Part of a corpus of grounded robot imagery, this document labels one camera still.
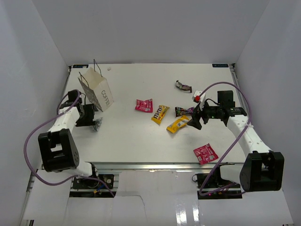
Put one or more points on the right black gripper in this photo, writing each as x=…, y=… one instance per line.
x=194, y=122

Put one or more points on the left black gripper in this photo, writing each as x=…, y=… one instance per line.
x=90, y=108

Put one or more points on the silver grey snack packet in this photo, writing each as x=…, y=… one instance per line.
x=96, y=124

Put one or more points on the yellow snack packet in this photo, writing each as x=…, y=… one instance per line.
x=178, y=124

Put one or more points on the dark purple M&M's packet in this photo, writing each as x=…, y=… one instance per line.
x=181, y=111

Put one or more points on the white coffee paper bag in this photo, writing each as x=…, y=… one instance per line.
x=96, y=87

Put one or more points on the pink candy packet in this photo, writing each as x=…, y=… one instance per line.
x=145, y=106

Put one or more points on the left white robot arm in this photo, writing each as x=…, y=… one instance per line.
x=57, y=146

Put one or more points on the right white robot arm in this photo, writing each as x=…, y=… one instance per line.
x=263, y=168

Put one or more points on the brown torn snack wrapper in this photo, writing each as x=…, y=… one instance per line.
x=183, y=87

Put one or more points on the red candy packet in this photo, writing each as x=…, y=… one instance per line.
x=205, y=154

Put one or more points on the yellow M&M's packet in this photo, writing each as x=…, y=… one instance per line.
x=160, y=114

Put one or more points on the blue label right corner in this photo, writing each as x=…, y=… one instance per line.
x=220, y=65

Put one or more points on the blue label corner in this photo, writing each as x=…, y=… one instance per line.
x=220, y=65
x=81, y=66

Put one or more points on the blue label left corner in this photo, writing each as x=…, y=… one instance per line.
x=81, y=66

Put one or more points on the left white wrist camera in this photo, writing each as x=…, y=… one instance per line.
x=71, y=99

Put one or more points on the aluminium table frame rail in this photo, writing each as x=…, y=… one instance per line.
x=151, y=166

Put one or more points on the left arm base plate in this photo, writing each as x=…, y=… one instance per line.
x=108, y=179

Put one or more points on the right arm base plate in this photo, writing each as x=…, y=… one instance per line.
x=214, y=187

